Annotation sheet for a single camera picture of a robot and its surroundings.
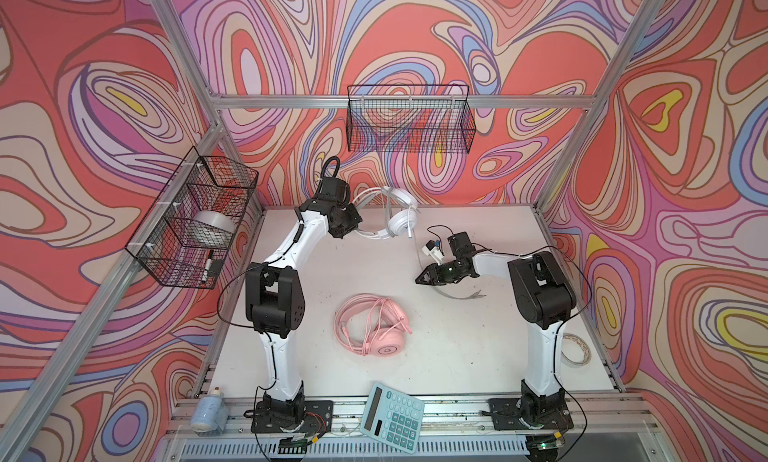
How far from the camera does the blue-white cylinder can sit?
677 mm

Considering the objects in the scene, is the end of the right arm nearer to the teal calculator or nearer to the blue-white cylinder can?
the teal calculator

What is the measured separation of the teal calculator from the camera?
0.70 meters

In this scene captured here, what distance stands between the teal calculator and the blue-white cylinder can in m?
0.34

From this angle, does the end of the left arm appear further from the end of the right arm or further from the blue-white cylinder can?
the blue-white cylinder can
